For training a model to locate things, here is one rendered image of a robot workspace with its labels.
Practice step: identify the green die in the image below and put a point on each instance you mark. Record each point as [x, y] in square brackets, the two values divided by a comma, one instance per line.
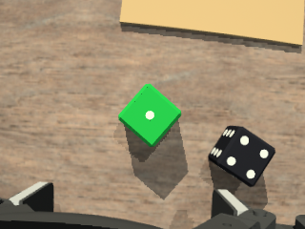
[149, 115]

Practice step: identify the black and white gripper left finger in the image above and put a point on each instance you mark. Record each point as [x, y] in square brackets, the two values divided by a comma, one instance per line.
[39, 197]

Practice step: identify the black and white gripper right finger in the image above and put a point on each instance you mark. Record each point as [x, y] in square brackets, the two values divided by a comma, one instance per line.
[229, 212]

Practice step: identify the black die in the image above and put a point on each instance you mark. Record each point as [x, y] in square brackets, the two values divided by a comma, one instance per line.
[242, 154]

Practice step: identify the tan flat mat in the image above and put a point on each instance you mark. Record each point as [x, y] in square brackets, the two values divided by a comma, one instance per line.
[279, 21]

